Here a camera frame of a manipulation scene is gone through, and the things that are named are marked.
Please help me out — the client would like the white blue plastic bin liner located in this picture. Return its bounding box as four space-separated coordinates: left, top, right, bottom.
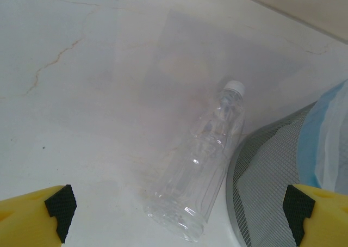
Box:
296 79 348 197

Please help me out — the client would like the clear unlabelled bottle white cap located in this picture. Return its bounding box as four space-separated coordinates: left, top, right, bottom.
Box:
143 80 246 244

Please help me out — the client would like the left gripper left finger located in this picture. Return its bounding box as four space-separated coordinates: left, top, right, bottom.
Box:
0 184 78 247

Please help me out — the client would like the grey metal mesh bin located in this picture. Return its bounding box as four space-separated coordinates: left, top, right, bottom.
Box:
225 101 319 247

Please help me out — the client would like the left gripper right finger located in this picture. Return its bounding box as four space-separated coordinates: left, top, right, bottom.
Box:
282 183 348 247

